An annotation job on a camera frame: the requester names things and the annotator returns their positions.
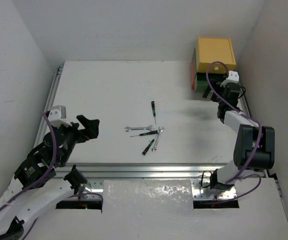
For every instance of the horizontal silver wrench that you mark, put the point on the horizontal silver wrench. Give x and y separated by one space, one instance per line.
149 128

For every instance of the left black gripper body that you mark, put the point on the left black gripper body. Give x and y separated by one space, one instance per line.
78 131

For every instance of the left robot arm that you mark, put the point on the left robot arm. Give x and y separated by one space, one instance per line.
20 207

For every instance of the green drawer box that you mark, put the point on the green drawer box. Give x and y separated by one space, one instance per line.
216 73

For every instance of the diagonal silver wrench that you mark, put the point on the diagonal silver wrench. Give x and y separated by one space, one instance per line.
155 146

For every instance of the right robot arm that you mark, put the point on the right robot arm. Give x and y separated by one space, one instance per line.
254 149

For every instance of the aluminium front rail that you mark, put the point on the aluminium front rail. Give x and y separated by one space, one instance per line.
197 174

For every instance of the black green screwdriver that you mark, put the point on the black green screwdriver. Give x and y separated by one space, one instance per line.
153 111
153 132
151 143

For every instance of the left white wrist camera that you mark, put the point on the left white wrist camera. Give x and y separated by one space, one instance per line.
57 116

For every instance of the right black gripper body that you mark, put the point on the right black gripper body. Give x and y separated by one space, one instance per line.
215 85

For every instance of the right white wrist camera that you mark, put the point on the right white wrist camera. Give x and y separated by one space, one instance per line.
232 77

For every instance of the white foam sheet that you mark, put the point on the white foam sheet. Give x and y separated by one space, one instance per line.
148 195

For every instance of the red drawer box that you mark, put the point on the red drawer box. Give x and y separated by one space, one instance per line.
192 75

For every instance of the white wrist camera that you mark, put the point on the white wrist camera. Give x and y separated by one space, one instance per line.
57 116
232 77

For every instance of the yellow drawer box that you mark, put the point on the yellow drawer box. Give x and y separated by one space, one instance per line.
214 49

